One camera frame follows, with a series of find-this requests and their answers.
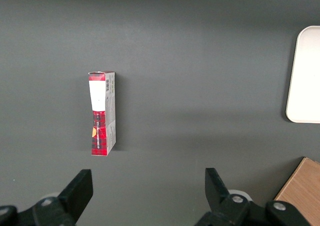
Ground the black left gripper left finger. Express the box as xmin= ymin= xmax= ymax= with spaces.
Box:
xmin=17 ymin=169 xmax=94 ymax=226

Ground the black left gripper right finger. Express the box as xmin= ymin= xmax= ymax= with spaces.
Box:
xmin=194 ymin=167 xmax=266 ymax=226

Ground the white rectangular tray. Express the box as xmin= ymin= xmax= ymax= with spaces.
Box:
xmin=285 ymin=25 xmax=320 ymax=124

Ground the red plaid cardboard box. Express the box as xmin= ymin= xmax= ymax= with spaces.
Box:
xmin=87 ymin=70 xmax=117 ymax=157

